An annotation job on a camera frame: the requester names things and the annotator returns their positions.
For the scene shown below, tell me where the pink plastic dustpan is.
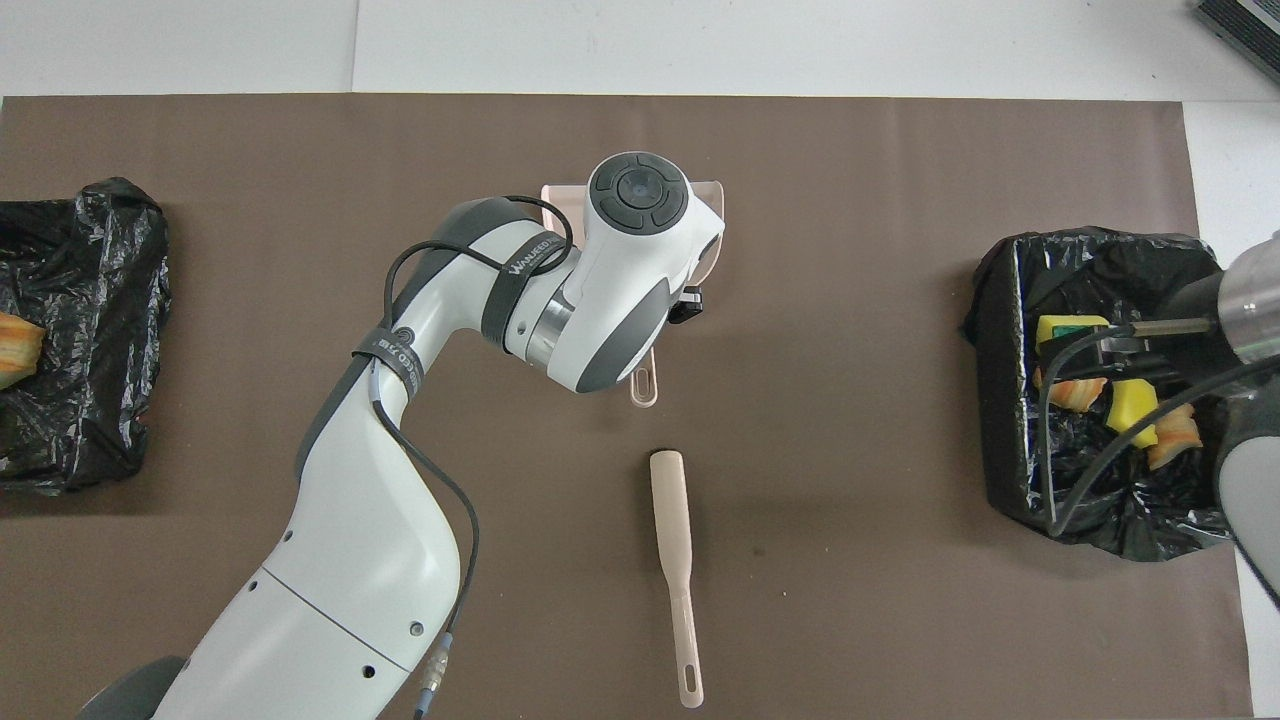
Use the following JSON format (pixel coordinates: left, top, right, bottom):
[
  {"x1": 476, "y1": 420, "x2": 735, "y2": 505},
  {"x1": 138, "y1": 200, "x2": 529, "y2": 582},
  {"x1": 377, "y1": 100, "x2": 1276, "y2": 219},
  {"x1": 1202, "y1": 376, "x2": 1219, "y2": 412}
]
[{"x1": 540, "y1": 178, "x2": 727, "y2": 409}]

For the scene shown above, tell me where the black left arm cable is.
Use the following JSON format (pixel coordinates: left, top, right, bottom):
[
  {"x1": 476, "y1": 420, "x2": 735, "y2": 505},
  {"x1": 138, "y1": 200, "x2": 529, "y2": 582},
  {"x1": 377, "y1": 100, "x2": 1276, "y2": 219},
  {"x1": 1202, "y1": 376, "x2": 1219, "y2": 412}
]
[{"x1": 368, "y1": 194, "x2": 577, "y2": 720}]

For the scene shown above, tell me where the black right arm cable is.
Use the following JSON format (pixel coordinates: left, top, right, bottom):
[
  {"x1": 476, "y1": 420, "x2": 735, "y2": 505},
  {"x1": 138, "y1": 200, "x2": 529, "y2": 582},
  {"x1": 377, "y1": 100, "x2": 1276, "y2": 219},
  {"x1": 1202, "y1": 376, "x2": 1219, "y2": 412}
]
[{"x1": 1035, "y1": 325, "x2": 1280, "y2": 541}]

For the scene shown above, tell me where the brown table mat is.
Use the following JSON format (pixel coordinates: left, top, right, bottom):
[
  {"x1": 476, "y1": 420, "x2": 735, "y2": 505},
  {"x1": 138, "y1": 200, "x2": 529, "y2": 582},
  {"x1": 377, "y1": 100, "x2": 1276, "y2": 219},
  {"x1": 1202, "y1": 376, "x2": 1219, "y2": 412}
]
[{"x1": 0, "y1": 95, "x2": 1253, "y2": 720}]

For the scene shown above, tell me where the notched yellow sponge piece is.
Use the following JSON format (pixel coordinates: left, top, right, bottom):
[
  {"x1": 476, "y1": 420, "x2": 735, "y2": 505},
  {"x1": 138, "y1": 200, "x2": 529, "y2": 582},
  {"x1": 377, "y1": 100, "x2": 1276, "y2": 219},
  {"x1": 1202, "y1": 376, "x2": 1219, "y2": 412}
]
[{"x1": 1105, "y1": 378, "x2": 1159, "y2": 448}]

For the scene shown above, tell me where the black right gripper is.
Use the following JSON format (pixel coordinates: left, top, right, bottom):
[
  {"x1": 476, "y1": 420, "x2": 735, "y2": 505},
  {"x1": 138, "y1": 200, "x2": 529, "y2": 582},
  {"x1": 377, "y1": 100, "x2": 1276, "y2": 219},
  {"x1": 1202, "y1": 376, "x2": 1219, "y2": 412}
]
[{"x1": 1097, "y1": 275, "x2": 1229, "y2": 387}]

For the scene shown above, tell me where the pale bread chunk toy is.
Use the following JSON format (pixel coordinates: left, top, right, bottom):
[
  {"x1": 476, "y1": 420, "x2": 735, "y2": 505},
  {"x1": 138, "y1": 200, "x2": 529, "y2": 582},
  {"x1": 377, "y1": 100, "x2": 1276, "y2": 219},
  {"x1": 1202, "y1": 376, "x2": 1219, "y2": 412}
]
[{"x1": 0, "y1": 312, "x2": 47, "y2": 391}]

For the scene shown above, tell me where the beige brush handle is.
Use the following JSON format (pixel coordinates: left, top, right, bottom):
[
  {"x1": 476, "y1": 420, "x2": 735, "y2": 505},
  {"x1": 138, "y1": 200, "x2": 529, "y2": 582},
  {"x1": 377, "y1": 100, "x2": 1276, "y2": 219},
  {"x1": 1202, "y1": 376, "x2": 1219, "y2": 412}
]
[{"x1": 650, "y1": 450, "x2": 705, "y2": 709}]

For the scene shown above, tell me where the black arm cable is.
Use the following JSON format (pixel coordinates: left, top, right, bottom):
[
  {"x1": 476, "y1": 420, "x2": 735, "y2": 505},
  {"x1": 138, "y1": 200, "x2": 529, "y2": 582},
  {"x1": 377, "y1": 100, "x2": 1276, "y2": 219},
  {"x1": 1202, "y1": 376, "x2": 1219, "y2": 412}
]
[
  {"x1": 368, "y1": 194, "x2": 577, "y2": 720},
  {"x1": 1035, "y1": 325, "x2": 1280, "y2": 541}
]

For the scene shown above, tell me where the orange striped croissant toy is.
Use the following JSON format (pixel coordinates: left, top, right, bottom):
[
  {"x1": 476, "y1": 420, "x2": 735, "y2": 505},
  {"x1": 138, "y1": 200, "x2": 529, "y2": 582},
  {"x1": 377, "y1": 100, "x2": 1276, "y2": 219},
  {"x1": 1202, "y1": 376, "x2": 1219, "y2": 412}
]
[{"x1": 1033, "y1": 365, "x2": 1109, "y2": 413}]

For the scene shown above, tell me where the pale croissant toy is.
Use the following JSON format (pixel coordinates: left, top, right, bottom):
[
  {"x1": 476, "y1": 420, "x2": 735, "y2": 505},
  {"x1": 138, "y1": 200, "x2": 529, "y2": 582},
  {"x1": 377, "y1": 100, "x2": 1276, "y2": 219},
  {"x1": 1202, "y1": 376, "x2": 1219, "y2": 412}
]
[{"x1": 1146, "y1": 399, "x2": 1204, "y2": 471}]

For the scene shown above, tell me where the black bag-lined trash bin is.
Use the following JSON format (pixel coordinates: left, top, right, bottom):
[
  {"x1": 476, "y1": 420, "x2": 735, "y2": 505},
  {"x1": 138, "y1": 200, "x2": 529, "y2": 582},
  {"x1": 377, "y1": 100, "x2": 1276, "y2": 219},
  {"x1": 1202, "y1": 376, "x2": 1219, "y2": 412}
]
[
  {"x1": 0, "y1": 177, "x2": 173, "y2": 494},
  {"x1": 960, "y1": 226, "x2": 1265, "y2": 563}
]

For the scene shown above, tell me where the dark ribbed device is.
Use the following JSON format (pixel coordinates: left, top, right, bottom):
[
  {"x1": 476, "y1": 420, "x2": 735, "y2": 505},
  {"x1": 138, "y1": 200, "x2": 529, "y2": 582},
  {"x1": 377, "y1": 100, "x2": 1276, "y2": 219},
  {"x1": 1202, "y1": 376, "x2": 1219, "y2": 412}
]
[{"x1": 1192, "y1": 0, "x2": 1280, "y2": 59}]

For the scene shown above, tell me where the green and yellow sponge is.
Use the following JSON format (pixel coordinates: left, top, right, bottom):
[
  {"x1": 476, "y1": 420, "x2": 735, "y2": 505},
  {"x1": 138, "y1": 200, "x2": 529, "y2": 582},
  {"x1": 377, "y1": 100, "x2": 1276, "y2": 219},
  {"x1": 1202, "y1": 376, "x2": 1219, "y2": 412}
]
[{"x1": 1035, "y1": 313, "x2": 1113, "y2": 361}]

